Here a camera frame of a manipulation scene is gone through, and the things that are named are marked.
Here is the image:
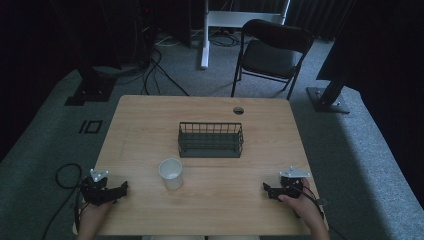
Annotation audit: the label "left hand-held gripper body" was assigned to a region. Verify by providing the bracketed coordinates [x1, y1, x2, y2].
[79, 168, 118, 206]

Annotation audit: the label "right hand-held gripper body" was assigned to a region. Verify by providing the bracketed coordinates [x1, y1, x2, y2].
[277, 165, 312, 200]

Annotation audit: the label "white cup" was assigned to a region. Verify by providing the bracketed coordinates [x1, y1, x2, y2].
[158, 157, 185, 191]

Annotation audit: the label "dark wire basket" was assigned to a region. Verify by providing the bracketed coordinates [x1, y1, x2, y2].
[177, 121, 245, 159]

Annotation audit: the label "person's left hand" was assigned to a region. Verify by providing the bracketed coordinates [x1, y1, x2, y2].
[78, 201, 114, 231]

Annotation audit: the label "person's right hand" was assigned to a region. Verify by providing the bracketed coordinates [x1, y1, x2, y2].
[277, 177, 323, 231]

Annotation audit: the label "black metal stand base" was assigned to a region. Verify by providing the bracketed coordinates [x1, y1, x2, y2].
[305, 59, 352, 115]
[63, 64, 118, 107]

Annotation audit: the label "black folding chair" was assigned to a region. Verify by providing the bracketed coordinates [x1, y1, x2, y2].
[230, 18, 316, 101]

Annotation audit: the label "dark curtain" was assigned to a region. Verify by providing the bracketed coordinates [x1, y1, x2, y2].
[285, 0, 356, 42]

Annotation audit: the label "right hand-held gripper cable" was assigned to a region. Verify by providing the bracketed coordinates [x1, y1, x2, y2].
[293, 184, 350, 240]

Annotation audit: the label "hand-held gripper cable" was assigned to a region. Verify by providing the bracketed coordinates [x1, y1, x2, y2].
[41, 162, 84, 240]
[293, 184, 350, 240]

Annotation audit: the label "left hand-held gripper cable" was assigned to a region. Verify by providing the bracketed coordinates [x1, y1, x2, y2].
[41, 162, 84, 240]

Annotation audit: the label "black floor cables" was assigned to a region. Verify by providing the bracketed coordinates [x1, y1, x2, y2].
[141, 48, 191, 98]

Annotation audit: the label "coiled black cable bundle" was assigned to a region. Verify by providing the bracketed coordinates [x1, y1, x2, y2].
[209, 30, 242, 48]

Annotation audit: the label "white desk frame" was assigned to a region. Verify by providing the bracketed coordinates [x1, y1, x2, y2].
[200, 0, 292, 70]

